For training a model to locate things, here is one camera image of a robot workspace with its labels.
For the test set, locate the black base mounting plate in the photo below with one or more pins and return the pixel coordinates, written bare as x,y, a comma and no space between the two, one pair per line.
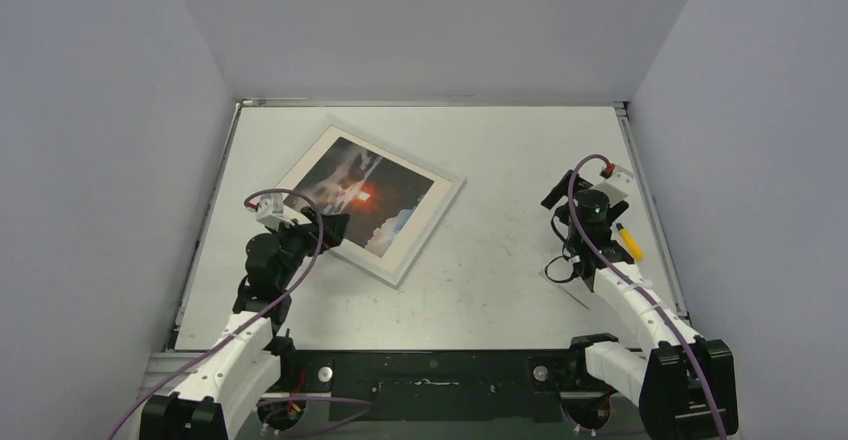
443,385

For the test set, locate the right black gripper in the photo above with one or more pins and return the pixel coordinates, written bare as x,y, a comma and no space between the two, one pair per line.
571,186

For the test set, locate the yellow handled screwdriver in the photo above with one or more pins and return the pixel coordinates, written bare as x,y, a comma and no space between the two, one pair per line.
630,243

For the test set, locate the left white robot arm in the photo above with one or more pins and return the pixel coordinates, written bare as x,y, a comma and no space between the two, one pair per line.
217,391

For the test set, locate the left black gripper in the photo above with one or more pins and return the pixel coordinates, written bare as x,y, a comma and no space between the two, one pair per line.
307,231

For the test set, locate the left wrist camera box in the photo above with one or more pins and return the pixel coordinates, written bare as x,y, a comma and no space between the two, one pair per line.
275,208

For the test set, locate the sunset photo in frame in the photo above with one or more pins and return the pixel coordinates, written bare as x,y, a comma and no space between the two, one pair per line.
379,194

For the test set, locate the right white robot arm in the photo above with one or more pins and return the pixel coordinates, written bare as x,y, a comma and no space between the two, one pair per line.
682,383

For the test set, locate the white picture frame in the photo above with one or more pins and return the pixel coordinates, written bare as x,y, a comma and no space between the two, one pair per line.
393,266

